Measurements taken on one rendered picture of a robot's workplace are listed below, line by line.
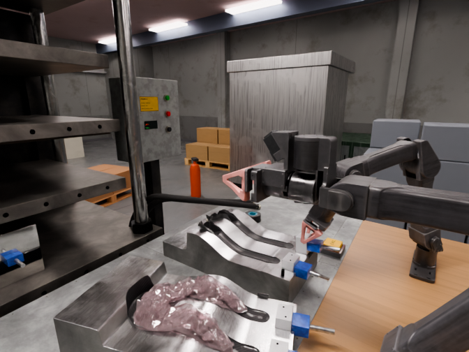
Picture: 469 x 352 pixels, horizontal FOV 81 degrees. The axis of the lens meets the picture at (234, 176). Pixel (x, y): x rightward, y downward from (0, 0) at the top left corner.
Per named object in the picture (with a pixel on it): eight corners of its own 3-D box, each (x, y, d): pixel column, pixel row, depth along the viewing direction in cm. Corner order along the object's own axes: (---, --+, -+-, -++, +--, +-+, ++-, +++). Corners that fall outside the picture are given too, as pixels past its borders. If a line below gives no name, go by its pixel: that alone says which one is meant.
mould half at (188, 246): (317, 264, 97) (319, 230, 94) (287, 309, 76) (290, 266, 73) (207, 229, 124) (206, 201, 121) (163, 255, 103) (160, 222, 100)
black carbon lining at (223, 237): (295, 249, 94) (296, 223, 91) (275, 273, 81) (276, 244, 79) (215, 225, 113) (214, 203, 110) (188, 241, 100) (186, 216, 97)
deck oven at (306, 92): (342, 186, 457) (355, 62, 407) (318, 208, 362) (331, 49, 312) (263, 173, 540) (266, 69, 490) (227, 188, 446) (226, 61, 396)
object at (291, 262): (331, 282, 78) (332, 265, 76) (325, 292, 74) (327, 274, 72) (287, 267, 85) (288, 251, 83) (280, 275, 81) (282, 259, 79)
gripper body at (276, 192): (248, 170, 53) (283, 174, 49) (273, 161, 61) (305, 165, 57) (248, 201, 55) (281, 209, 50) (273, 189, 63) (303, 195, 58)
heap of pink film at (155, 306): (250, 302, 71) (250, 276, 69) (229, 363, 54) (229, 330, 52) (161, 284, 78) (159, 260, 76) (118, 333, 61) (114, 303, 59)
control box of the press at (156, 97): (192, 313, 182) (181, 79, 144) (158, 346, 158) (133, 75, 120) (169, 301, 194) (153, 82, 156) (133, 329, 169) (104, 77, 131)
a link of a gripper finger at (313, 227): (290, 238, 86) (306, 215, 82) (299, 231, 92) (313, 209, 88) (308, 252, 84) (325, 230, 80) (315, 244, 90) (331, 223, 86)
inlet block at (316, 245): (341, 255, 86) (341, 238, 85) (338, 261, 82) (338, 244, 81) (301, 246, 93) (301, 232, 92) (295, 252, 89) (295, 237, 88)
